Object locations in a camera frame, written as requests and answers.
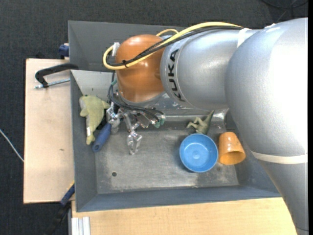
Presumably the yellow-green plush toy fish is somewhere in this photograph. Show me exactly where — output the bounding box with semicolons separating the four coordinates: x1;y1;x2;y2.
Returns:
78;94;111;145

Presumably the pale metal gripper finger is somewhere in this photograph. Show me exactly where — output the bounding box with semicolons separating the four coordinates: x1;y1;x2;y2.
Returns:
124;115;143;156
106;102;121;135

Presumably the pale wood flat board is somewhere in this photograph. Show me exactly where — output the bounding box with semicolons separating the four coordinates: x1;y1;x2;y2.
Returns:
23;58;75;204

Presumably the blue bowl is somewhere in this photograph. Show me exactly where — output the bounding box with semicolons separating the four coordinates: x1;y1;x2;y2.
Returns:
179;133;219;173

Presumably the orange cup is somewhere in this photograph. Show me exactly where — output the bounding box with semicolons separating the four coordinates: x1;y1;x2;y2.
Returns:
218;131;246;165

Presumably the blue-handled small tool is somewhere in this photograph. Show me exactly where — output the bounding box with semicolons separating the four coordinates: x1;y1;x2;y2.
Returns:
91;122;112;153

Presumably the green toy dinosaur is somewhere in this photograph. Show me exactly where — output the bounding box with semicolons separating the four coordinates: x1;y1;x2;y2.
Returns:
186;110;215;135

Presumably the grey metal bin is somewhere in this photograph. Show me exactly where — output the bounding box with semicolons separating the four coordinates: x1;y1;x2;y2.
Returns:
67;20;282;212

